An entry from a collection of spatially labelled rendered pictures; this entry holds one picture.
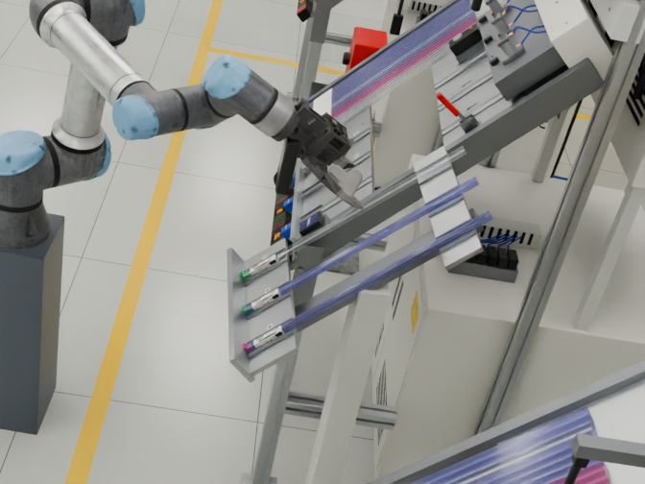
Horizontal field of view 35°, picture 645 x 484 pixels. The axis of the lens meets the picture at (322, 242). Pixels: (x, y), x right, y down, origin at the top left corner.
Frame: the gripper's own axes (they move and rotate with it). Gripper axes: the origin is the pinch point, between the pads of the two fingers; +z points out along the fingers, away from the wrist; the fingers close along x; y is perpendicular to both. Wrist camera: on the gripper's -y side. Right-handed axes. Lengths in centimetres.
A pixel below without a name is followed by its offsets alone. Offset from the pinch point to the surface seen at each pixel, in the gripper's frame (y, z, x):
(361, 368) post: -26.1, 24.8, -9.1
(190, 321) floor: -94, 35, 78
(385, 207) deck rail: -5.2, 15.9, 15.4
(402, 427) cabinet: -47, 62, 13
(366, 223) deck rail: -10.6, 15.6, 15.8
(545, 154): 13, 72, 75
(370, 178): -6.0, 14.2, 26.5
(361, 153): -7.3, 15.2, 39.8
